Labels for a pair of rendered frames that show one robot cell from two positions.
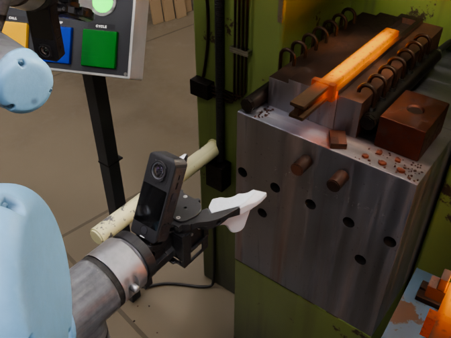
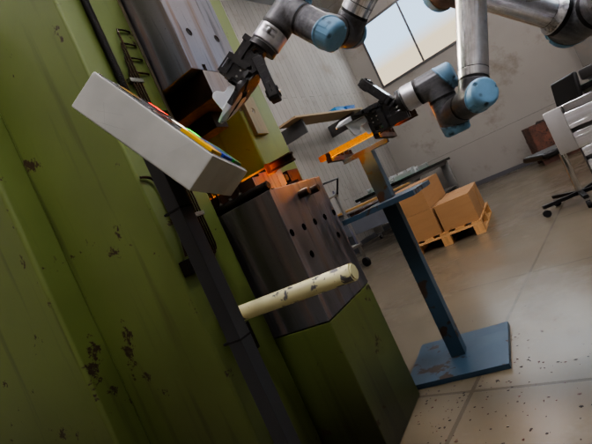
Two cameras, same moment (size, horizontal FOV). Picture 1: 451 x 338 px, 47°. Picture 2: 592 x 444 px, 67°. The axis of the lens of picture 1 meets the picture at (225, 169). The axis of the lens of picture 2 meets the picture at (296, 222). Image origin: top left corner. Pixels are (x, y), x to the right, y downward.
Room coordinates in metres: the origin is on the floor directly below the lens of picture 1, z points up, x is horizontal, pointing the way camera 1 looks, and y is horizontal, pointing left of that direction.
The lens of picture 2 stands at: (1.05, 1.36, 0.78)
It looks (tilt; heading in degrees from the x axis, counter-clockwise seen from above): 1 degrees up; 262
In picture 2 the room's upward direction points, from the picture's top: 25 degrees counter-clockwise
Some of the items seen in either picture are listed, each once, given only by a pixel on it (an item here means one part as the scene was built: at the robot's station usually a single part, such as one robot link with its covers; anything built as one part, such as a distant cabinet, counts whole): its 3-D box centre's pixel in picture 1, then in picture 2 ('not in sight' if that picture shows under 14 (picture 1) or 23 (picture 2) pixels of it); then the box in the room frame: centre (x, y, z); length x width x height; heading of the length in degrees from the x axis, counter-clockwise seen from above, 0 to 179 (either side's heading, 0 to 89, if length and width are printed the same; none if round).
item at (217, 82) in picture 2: not in sight; (185, 114); (1.03, -0.29, 1.32); 0.42 x 0.20 x 0.10; 143
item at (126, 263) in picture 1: (119, 269); (410, 96); (0.43, 0.13, 0.98); 0.08 x 0.05 x 0.08; 52
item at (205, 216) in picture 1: (207, 213); not in sight; (0.51, 0.02, 1.00); 0.09 x 0.05 x 0.02; 106
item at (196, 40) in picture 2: not in sight; (166, 55); (1.00, -0.33, 1.56); 0.42 x 0.39 x 0.40; 143
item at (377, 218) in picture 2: not in sight; (373, 224); (-0.83, -4.97, 0.34); 1.24 x 0.64 x 0.68; 134
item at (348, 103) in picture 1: (360, 62); (226, 203); (1.03, -0.29, 0.96); 0.42 x 0.20 x 0.09; 143
